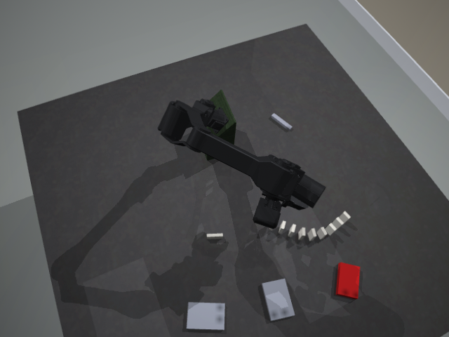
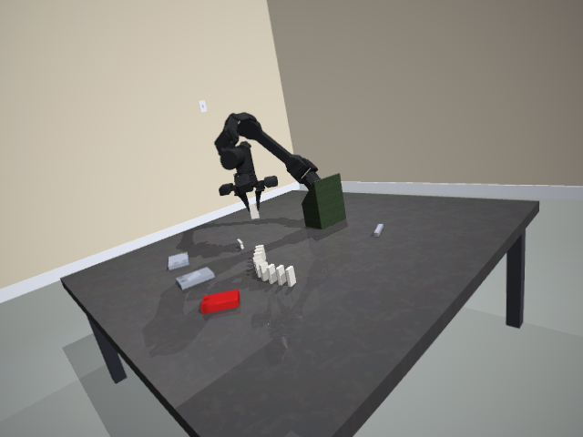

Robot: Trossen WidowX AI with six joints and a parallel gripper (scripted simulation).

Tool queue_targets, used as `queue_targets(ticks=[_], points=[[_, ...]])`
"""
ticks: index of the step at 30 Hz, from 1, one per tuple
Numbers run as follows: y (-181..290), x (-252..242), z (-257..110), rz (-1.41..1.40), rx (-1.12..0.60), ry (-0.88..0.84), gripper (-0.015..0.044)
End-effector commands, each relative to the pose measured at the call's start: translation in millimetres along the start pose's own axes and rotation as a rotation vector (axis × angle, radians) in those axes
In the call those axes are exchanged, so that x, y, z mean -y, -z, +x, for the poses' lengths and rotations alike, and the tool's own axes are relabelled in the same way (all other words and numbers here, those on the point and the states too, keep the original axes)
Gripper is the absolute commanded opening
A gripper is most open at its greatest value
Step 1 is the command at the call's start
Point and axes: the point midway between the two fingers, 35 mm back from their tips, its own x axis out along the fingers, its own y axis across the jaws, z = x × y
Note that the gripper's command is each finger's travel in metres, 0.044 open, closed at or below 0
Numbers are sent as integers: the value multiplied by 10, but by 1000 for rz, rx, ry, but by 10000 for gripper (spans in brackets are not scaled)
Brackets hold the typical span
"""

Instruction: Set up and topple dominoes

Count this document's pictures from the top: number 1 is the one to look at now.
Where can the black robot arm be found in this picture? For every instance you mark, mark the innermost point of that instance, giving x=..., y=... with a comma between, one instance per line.
x=276, y=177

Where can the red rectangular block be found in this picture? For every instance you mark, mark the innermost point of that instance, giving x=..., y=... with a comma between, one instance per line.
x=347, y=280

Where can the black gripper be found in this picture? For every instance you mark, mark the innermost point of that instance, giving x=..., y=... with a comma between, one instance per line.
x=268, y=211

